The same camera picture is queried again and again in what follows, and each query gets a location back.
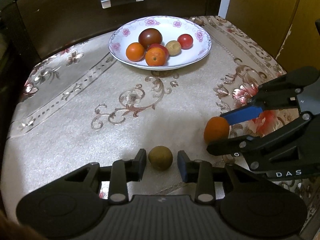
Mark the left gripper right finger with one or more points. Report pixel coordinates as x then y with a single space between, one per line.
200 173

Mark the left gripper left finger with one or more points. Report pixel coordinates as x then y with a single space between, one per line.
122 172

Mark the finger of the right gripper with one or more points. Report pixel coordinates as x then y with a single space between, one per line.
297 89
298 141

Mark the small green-brown longan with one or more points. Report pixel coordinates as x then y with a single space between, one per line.
160 158

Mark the orange mandarin back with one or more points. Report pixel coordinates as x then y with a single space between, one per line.
217 128

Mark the small red tomato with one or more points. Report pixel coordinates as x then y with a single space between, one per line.
186 41
156 45

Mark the tan round fruit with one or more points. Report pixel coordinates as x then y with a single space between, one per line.
173 47

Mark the small orange mandarin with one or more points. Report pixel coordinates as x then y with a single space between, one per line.
155 57

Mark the large dark red tomato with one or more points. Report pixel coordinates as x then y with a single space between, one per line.
150 36

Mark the brown wooden cabinet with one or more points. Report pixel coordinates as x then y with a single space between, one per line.
285 29

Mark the white floral plate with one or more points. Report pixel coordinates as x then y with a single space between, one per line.
171 28

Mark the dark wooden drawer cabinet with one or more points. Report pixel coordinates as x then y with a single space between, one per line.
48 26

